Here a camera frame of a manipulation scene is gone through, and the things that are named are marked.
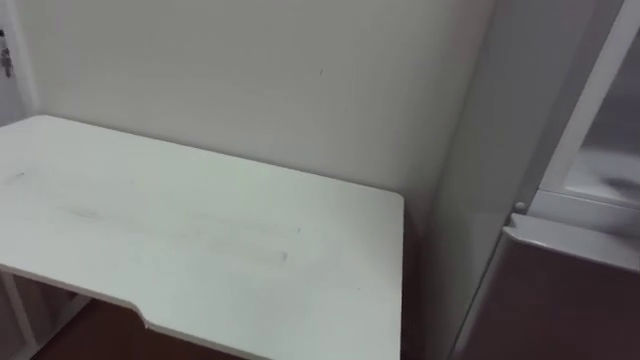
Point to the white desk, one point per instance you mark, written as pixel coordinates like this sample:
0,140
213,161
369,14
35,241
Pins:
200,225

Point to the grey fridge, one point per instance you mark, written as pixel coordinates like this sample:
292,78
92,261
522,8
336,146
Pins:
505,150

